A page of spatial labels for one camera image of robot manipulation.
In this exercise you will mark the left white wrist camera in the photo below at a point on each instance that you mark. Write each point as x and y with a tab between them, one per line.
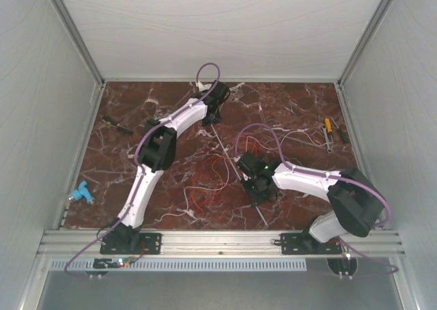
202	87

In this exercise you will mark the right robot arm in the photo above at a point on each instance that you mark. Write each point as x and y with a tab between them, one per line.
356	204

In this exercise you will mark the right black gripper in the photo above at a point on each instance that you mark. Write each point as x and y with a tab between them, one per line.
257	199

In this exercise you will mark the small circuit board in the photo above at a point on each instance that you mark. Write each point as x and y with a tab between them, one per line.
125	261

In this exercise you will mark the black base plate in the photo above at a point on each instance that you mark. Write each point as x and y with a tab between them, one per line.
136	244
297	243

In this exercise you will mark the long white zip tie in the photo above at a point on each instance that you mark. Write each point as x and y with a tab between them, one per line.
235	170

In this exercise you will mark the silver wrench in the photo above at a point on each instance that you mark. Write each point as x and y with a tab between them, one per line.
327	139

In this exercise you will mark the aluminium front rail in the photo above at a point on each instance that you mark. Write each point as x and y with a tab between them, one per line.
215	243

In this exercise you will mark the blue plastic fitting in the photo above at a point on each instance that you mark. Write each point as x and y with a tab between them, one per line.
81	192

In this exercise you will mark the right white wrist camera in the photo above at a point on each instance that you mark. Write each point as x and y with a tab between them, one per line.
242	167

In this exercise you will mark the slotted grey cable duct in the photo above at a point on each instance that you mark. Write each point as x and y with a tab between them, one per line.
182	265

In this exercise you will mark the yellow handled screwdriver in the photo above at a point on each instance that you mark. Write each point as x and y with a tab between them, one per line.
328	126

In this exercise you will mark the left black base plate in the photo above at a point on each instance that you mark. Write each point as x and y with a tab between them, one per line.
136	244

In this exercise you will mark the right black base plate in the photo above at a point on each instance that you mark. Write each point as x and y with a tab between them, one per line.
297	243

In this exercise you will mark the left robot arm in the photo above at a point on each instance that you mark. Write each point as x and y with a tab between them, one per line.
156	153

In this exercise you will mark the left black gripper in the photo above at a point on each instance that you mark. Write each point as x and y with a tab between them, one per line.
216	119

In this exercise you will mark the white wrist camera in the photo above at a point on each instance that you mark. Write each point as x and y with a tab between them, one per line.
242	167
202	87

